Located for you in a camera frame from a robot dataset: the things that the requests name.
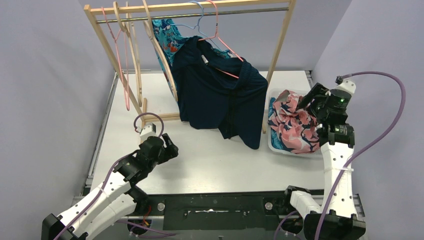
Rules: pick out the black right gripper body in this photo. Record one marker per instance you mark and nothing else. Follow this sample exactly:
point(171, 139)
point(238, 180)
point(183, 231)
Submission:
point(317, 106)

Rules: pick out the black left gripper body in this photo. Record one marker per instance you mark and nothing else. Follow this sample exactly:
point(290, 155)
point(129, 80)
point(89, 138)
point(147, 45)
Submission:
point(166, 149)

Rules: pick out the pink floral shorts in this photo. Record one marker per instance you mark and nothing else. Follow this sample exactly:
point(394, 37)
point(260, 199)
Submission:
point(292, 130)

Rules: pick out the navy blue shorts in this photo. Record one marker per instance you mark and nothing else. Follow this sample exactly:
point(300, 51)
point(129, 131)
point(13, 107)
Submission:
point(217, 92)

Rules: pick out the wooden hanger front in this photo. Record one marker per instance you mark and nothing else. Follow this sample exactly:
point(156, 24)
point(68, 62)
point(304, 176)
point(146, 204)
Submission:
point(127, 27)

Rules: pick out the wooden hanger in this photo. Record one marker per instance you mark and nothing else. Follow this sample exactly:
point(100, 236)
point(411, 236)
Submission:
point(127, 27)
point(166, 69)

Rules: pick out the teal fish print shorts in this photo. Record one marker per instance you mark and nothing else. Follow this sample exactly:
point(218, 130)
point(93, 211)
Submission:
point(171, 41)

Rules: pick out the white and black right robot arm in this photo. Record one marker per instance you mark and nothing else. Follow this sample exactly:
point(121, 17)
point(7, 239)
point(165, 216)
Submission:
point(337, 217)

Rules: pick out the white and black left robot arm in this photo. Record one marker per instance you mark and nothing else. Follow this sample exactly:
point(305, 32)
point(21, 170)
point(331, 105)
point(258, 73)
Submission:
point(116, 197)

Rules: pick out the white plastic basket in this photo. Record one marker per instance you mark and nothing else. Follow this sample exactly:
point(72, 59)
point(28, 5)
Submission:
point(274, 93)

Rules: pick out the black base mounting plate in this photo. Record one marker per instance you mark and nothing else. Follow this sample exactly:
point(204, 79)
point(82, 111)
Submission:
point(220, 211)

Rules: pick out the wooden clothes rack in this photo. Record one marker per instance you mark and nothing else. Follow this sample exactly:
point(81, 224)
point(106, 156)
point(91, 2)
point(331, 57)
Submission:
point(91, 14)

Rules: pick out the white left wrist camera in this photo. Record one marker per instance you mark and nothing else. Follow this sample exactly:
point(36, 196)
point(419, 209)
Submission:
point(149, 130)

